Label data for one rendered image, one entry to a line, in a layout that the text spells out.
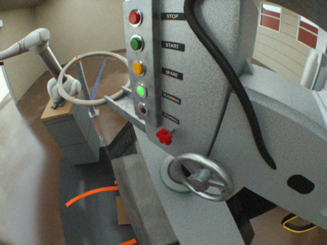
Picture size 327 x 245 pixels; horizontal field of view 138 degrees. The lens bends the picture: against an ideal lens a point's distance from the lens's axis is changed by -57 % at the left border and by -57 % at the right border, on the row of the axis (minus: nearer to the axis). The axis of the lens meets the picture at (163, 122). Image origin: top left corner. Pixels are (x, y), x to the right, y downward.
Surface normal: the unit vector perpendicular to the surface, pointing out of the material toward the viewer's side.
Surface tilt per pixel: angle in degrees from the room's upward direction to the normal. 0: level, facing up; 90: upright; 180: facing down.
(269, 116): 90
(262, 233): 0
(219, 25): 90
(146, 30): 90
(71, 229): 0
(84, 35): 90
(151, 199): 45
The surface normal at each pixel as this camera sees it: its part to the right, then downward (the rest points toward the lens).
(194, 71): -0.66, 0.51
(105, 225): 0.00, -0.73
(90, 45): 0.26, 0.66
